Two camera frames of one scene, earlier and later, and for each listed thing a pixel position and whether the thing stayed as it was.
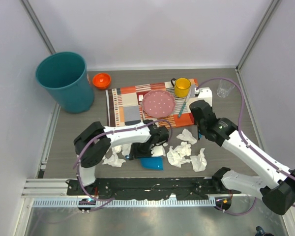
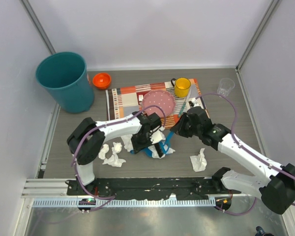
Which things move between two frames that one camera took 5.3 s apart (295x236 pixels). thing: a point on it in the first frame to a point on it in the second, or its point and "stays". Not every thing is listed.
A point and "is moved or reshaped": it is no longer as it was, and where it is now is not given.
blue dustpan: x=152 y=162 is moved or reshaped
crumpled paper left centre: x=117 y=149 stays
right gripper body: x=200 y=126 to x=186 y=128
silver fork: x=140 y=98 stays
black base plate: x=149 y=189 stays
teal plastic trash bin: x=65 y=74 stays
